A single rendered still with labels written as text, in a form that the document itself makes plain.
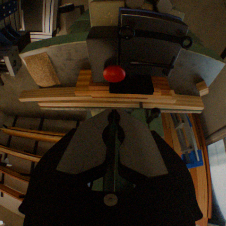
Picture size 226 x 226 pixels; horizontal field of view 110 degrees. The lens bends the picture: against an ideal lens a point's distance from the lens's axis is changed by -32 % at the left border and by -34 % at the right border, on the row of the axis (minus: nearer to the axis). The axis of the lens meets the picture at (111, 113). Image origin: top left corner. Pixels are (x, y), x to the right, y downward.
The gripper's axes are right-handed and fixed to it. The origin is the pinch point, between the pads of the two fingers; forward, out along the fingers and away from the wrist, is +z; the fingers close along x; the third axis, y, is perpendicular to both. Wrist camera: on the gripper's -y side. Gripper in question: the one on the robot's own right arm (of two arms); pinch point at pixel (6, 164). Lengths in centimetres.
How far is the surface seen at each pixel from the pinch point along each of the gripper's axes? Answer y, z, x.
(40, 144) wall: 64, 178, 71
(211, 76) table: 18, -62, -116
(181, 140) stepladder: 15, 17, -156
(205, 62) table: 19, -66, -109
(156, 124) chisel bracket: 7, -55, -93
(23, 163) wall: 13, 179, 119
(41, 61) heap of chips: 23, -62, -66
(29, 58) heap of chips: 25, -63, -62
